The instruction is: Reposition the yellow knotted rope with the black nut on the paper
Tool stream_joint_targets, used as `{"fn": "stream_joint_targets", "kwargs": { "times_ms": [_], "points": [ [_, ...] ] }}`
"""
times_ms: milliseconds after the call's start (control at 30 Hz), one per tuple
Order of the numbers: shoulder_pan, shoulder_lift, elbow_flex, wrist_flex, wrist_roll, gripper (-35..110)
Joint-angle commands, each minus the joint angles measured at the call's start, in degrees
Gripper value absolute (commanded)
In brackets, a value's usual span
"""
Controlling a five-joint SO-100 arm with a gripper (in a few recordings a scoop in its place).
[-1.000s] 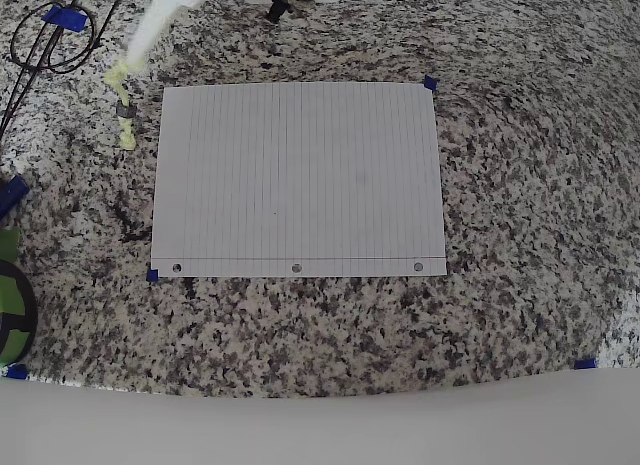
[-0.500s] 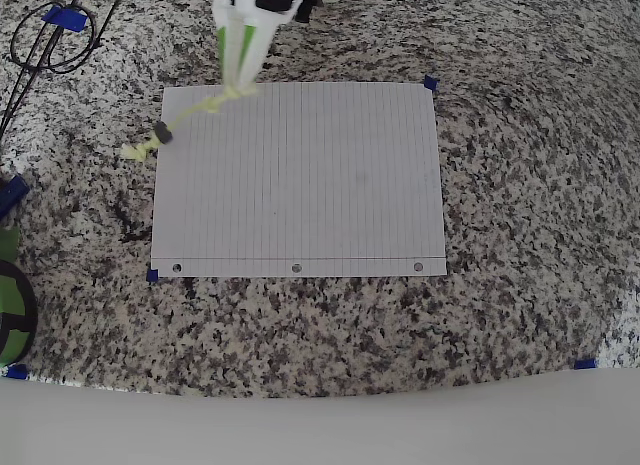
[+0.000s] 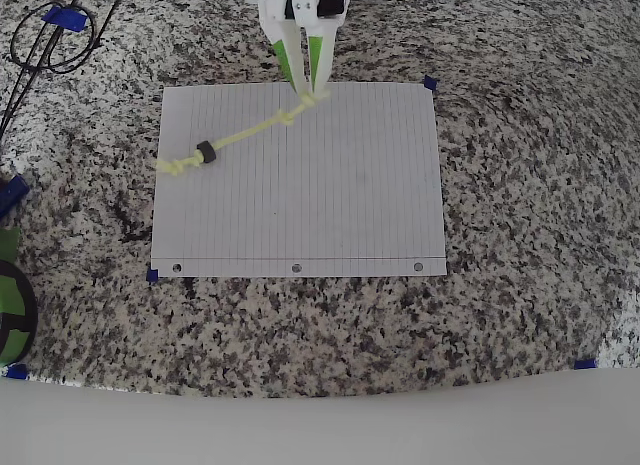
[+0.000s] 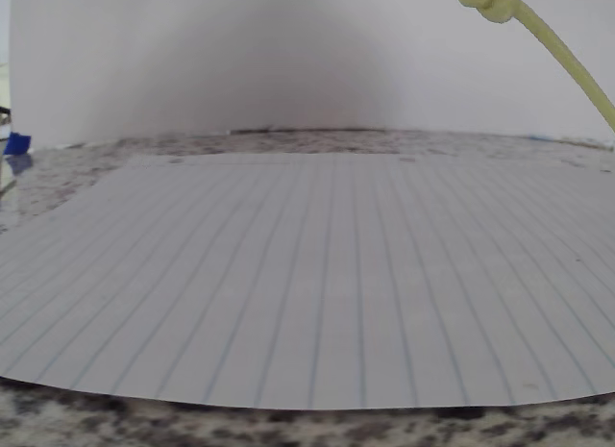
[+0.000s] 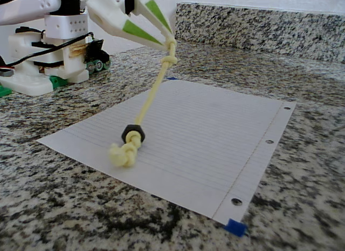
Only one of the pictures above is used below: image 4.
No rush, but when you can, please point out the yellow-green knotted cord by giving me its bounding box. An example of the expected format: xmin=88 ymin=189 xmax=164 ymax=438
xmin=455 ymin=0 xmax=615 ymax=134

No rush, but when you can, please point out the small blue block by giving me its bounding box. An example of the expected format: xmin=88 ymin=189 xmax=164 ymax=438
xmin=3 ymin=132 xmax=33 ymax=156

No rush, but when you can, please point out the lined white paper sheet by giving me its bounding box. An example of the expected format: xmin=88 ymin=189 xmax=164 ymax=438
xmin=0 ymin=151 xmax=615 ymax=412

